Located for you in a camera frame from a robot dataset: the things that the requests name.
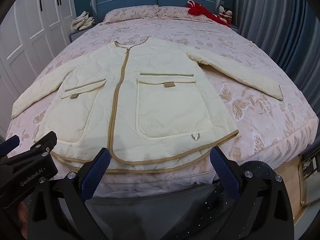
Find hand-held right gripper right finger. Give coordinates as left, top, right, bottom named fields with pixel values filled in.
left=209, top=146, right=295, bottom=240

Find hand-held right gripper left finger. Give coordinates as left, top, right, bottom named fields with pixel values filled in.
left=27, top=147, right=112, bottom=240

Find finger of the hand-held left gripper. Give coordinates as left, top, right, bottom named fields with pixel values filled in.
left=32, top=130, right=58, bottom=153
left=0, top=135, right=21, bottom=159

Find cream quilted jacket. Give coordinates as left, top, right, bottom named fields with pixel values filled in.
left=11, top=36, right=284, bottom=174

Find pink floral bedspread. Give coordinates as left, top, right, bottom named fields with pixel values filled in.
left=5, top=6, right=319, bottom=189

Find person's dark speckled pants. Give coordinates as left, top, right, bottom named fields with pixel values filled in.
left=57, top=161, right=277, bottom=240

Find white wardrobe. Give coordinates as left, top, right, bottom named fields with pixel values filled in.
left=0, top=0, right=76, bottom=137

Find pile of beige cloths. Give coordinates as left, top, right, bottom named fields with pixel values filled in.
left=70, top=11, right=97, bottom=33

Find grey curtain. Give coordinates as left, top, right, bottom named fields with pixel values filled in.
left=234, top=0, right=320, bottom=140

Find pink floral pillow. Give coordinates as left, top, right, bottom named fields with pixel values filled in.
left=155, top=5, right=213, bottom=22
left=103, top=5, right=160, bottom=23

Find plush dolls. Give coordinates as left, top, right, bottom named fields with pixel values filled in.
left=217, top=5, right=233, bottom=24

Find red garment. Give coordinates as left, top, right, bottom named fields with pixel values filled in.
left=187, top=0, right=232, bottom=28

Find wooden bed frame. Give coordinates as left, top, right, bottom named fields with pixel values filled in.
left=282, top=150, right=318, bottom=232

